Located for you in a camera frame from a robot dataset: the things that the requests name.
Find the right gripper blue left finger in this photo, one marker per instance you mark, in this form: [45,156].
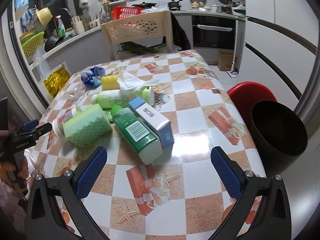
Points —
[88,171]

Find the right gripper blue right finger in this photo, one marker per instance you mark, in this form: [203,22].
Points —
[229,172]

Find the green wavy sponge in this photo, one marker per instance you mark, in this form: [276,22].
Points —
[87,126]

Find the dark green Dettol bottle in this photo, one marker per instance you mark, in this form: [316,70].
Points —
[140,137]

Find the light green drink bottle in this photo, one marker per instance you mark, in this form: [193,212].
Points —
[110,98]

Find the blue white carton box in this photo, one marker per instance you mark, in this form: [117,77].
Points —
[156,121]

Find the blue plastic bag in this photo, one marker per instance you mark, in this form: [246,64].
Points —
[91,77]

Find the yellow wavy sponge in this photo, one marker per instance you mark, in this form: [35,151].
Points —
[109,82]

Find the white paper towel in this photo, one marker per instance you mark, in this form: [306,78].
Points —
[129,82]

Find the black trash bin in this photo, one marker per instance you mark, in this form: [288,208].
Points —
[276,130]

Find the person's left hand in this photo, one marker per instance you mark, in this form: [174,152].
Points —
[9,167]

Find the gold foil bag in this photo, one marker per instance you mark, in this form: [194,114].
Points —
[56,80]

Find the red plastic stool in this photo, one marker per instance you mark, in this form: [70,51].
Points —
[246,94]

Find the green yellow colander basket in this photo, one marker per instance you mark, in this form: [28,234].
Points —
[30,41]

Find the black pot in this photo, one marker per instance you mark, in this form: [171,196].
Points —
[51,42]

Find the spray bottle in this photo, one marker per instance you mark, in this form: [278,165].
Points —
[60,27]

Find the cardboard box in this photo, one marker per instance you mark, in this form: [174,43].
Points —
[225,60]

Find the yellow bowl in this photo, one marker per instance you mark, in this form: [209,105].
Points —
[44,16]

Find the white refrigerator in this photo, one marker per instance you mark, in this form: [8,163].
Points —
[280,45]

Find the black built-in oven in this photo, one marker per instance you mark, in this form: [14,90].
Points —
[213,32]

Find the red plastic basket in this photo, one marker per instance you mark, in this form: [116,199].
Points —
[120,12]

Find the beige perforated chair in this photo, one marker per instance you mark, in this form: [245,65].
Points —
[138,27]

